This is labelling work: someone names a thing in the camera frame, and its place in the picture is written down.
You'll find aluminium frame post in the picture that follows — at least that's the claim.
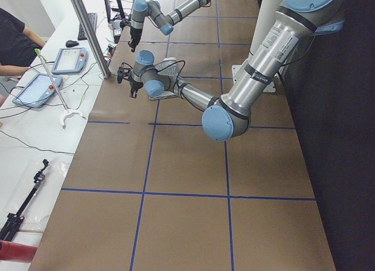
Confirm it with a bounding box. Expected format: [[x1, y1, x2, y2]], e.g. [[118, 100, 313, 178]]
[[70, 0, 111, 79]]

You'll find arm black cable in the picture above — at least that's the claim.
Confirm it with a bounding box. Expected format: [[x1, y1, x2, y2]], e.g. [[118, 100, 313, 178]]
[[158, 59, 188, 99]]

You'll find black keyboard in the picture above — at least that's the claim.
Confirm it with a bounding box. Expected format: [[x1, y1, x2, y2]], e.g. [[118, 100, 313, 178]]
[[77, 12, 98, 40]]

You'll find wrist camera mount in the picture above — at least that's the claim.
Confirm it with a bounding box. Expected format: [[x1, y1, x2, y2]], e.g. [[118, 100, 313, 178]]
[[120, 18, 131, 29], [117, 62, 132, 84]]

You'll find black computer mouse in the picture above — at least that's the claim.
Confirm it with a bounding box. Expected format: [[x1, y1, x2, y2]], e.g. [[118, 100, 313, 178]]
[[65, 40, 79, 48]]

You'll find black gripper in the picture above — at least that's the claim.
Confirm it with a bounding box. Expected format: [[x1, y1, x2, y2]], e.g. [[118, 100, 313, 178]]
[[129, 79, 142, 98], [128, 27, 142, 52]]

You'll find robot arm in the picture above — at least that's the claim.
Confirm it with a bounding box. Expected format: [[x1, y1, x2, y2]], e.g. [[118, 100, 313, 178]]
[[128, 0, 344, 141], [128, 0, 211, 53]]

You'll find far blue teach pendant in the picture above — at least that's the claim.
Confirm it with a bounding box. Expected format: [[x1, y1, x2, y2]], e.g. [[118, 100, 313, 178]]
[[52, 48, 88, 74]]

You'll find red cylinder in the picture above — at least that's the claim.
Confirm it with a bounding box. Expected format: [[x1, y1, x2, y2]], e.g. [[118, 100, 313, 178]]
[[0, 240, 38, 263]]

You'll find black tripod stick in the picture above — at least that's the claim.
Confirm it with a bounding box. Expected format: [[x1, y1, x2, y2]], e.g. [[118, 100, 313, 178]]
[[0, 158, 50, 242]]

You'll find white reacher grabber tool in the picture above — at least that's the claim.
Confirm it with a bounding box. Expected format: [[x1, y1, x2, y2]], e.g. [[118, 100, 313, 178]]
[[34, 49, 86, 129]]

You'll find striped polo shirt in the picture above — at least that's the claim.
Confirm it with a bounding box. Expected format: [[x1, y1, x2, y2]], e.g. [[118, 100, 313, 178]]
[[149, 57, 178, 101]]

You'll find seated person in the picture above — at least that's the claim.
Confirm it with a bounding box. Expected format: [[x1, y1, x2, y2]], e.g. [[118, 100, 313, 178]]
[[1, 9, 46, 77]]

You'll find blue teach pendant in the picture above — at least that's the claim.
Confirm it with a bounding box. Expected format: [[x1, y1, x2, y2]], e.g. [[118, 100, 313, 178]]
[[52, 48, 88, 74], [12, 73, 55, 108]]

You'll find near blue teach pendant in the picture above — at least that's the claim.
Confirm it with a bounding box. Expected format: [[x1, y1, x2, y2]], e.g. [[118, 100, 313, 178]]
[[12, 73, 55, 108]]

